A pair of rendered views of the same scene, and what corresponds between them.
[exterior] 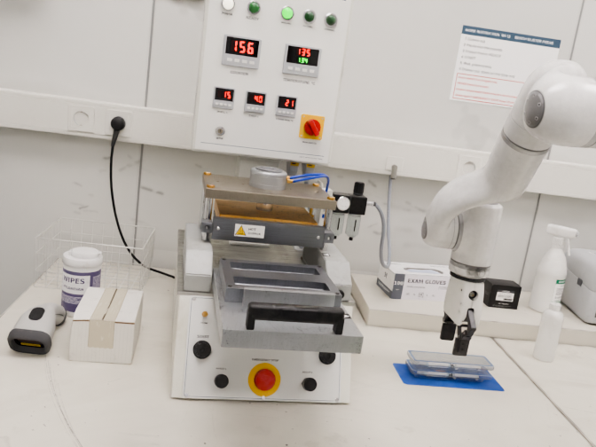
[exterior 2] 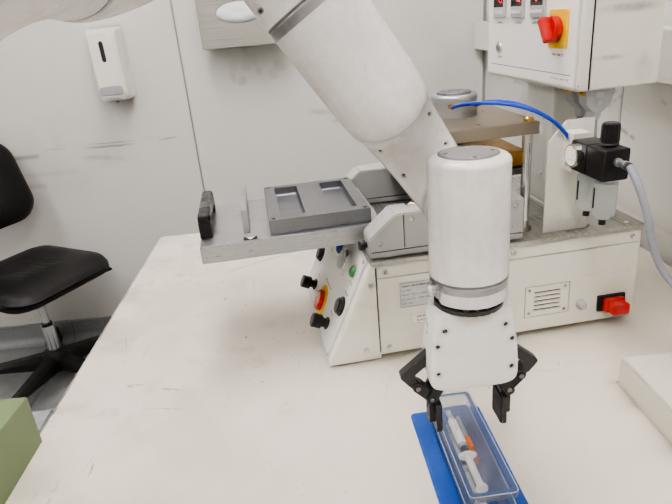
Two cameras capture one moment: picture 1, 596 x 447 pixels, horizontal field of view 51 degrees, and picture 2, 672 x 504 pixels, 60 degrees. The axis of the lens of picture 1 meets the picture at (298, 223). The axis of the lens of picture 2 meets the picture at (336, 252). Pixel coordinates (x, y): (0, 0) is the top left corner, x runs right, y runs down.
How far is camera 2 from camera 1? 153 cm
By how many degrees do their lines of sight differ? 90
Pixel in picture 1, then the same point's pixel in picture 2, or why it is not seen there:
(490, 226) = (430, 200)
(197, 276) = not seen: hidden behind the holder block
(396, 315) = (647, 392)
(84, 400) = (295, 258)
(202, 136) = (491, 55)
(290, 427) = (276, 336)
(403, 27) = not seen: outside the picture
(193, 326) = not seen: hidden behind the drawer
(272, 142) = (530, 57)
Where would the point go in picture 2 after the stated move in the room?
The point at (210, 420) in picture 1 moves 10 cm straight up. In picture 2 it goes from (278, 302) to (272, 257)
